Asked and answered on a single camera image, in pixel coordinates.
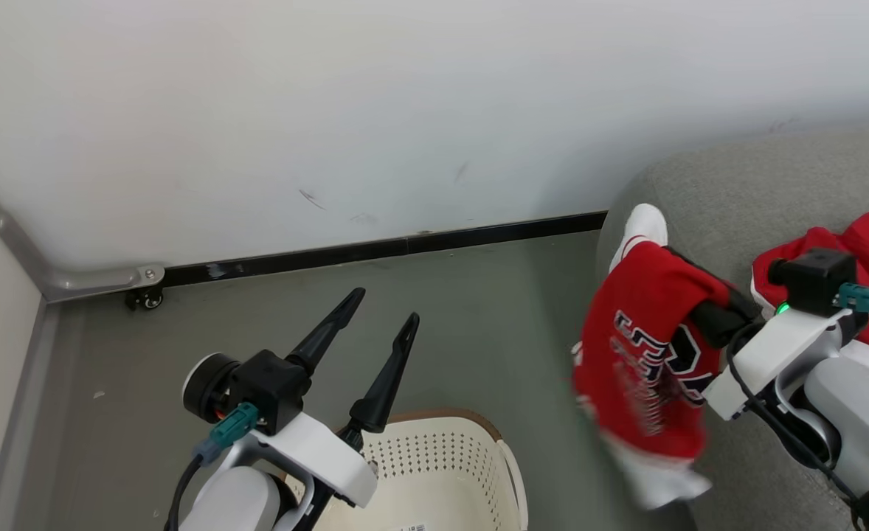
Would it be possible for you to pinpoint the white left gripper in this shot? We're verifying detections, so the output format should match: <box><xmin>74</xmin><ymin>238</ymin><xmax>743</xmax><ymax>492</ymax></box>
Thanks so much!
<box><xmin>182</xmin><ymin>288</ymin><xmax>421</xmax><ymax>510</ymax></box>

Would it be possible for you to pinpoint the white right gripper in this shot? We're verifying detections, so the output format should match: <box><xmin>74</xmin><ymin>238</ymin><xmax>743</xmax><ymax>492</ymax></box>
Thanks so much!
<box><xmin>663</xmin><ymin>247</ymin><xmax>869</xmax><ymax>422</ymax></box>

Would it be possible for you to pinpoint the red white printed jersey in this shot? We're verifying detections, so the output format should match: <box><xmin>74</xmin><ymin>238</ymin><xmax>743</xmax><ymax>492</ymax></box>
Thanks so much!
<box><xmin>570</xmin><ymin>203</ymin><xmax>739</xmax><ymax>512</ymax></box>

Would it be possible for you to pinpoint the grey fabric sofa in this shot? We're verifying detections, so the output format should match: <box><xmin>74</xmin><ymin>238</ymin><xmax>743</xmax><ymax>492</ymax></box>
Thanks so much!
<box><xmin>596</xmin><ymin>122</ymin><xmax>869</xmax><ymax>531</ymax></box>

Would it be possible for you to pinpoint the cream perforated laundry basket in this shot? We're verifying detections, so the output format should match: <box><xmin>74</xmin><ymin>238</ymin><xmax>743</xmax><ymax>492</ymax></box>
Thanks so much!
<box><xmin>283</xmin><ymin>409</ymin><xmax>530</xmax><ymax>531</ymax></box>

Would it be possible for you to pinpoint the small black caster wheel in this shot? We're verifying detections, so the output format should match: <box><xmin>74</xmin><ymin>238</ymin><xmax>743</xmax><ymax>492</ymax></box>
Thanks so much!
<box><xmin>124</xmin><ymin>287</ymin><xmax>165</xmax><ymax>313</ymax></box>

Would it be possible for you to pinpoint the black wall baseboard strip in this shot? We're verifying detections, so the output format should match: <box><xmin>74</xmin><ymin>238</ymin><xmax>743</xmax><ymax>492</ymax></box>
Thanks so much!
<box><xmin>162</xmin><ymin>211</ymin><xmax>609</xmax><ymax>289</ymax></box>

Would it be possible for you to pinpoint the left teal plug camera cable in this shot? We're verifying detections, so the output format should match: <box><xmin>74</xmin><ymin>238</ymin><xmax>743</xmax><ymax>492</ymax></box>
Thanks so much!
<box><xmin>164</xmin><ymin>401</ymin><xmax>260</xmax><ymax>531</ymax></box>

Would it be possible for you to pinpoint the grey metal corner rail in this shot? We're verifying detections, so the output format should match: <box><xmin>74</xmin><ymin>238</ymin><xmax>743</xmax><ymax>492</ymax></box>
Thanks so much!
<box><xmin>0</xmin><ymin>153</ymin><xmax>167</xmax><ymax>304</ymax></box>

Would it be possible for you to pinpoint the grey metal floor rail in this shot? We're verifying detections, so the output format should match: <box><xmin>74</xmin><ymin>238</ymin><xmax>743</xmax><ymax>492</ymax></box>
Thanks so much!
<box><xmin>0</xmin><ymin>302</ymin><xmax>60</xmax><ymax>531</ymax></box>

